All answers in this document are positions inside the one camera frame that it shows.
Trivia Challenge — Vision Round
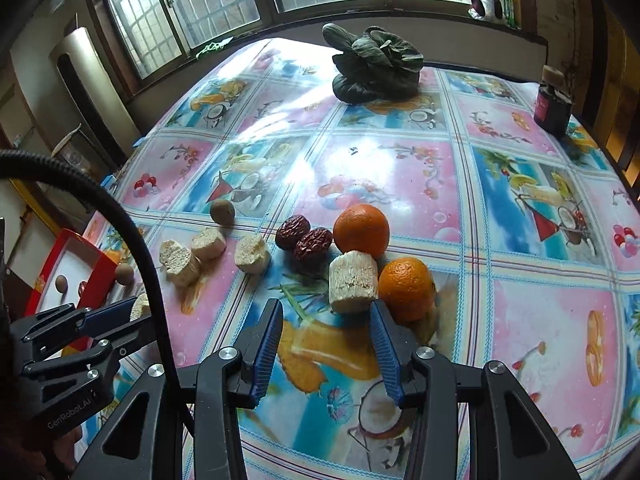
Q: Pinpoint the dark red jar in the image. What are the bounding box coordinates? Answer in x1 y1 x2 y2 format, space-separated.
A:
533 66 573 136

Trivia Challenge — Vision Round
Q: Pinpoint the red cardboard box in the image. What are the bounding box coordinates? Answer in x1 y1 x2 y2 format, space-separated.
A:
25 227 121 318

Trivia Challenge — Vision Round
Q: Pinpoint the printed plastic tablecloth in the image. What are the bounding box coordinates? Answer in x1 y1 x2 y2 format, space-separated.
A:
75 37 640 480

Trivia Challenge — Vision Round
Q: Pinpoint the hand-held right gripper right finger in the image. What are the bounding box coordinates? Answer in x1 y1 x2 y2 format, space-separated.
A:
369 300 583 480

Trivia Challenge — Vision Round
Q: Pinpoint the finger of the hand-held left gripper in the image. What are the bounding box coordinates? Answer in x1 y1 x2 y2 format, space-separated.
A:
77 296 139 334
95 321 158 361

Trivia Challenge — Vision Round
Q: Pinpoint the dark leafy green vegetable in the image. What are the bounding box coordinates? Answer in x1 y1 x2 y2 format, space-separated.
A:
322 23 425 105

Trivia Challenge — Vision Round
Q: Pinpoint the orange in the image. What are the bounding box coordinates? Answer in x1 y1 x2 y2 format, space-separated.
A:
332 204 390 256
378 257 436 323

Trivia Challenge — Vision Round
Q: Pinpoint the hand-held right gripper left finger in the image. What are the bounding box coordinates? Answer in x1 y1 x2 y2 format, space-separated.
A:
75 298 285 480

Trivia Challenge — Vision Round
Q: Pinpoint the large sugarcane piece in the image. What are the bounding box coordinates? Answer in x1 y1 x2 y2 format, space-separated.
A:
328 250 379 315

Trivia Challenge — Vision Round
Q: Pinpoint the black cable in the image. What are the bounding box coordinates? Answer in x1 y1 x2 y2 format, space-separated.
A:
0 149 196 438

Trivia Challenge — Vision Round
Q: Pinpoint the white standing air conditioner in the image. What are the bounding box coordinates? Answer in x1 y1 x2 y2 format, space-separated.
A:
49 27 143 171

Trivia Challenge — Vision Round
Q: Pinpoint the window with metal grille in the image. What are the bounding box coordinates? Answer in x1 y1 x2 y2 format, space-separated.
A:
82 0 516 96

